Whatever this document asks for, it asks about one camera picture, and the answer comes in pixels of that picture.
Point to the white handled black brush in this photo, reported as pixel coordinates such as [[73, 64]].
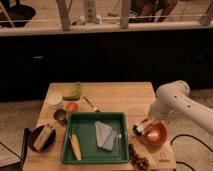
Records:
[[139, 129]]

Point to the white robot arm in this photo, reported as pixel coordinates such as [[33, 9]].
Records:
[[174, 97]]

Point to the red bowl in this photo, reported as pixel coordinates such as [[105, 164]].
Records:
[[154, 135]]

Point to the orange tomato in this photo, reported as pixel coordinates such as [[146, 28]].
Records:
[[71, 107]]

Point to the green plastic tray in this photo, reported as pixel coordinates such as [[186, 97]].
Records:
[[82, 124]]

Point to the blue folded cloth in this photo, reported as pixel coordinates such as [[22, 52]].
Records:
[[105, 135]]

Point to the white cup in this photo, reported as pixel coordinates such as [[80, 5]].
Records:
[[55, 100]]

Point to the small metal cup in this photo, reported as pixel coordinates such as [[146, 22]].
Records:
[[60, 116]]

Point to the yellow corn cob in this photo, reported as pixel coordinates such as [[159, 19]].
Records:
[[75, 147]]

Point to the sandwich slice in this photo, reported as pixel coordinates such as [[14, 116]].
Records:
[[43, 137]]

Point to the dark grape bunch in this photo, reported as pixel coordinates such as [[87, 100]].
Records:
[[138, 162]]

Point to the dark brown plate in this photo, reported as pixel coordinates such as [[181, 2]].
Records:
[[35, 134]]

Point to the black clamp at table edge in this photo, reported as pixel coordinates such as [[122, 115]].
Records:
[[26, 135]]

